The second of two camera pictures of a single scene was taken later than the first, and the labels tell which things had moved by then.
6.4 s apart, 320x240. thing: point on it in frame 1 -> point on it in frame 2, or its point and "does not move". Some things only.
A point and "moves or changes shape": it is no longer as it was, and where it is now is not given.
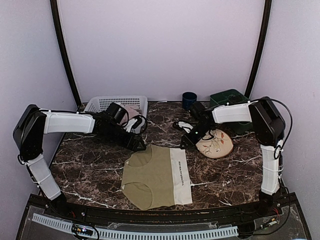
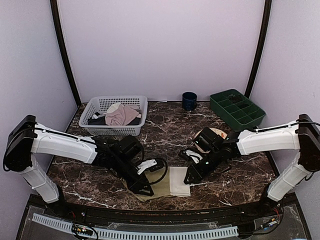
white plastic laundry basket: x=96 y=104 does not move
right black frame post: x=263 y=47 does not move
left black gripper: x=133 y=145 -> x=141 y=183
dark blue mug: x=188 y=98 does not move
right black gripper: x=190 y=142 -> x=197 y=173
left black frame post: x=55 y=12 does not move
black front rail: x=166 y=217 does not move
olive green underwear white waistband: x=155 y=176 moves or changes shape
